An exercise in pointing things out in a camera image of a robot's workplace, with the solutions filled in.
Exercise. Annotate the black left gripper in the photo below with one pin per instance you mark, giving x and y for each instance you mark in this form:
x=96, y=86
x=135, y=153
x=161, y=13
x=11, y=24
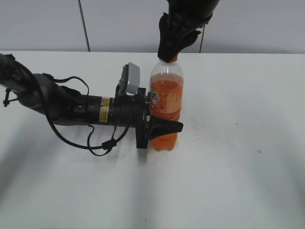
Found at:
x=129, y=111

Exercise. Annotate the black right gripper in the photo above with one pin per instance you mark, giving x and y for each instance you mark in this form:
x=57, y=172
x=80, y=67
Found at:
x=173, y=39

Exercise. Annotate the orange soda plastic bottle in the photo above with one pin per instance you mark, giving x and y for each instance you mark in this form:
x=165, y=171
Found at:
x=166, y=86

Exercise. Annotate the orange bottle cap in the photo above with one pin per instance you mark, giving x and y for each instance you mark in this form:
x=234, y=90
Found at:
x=174, y=59

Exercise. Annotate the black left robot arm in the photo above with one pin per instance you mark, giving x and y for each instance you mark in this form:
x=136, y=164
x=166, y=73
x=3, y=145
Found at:
x=61, y=105

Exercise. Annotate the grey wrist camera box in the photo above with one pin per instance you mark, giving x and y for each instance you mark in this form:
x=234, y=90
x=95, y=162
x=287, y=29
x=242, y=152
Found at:
x=130, y=79

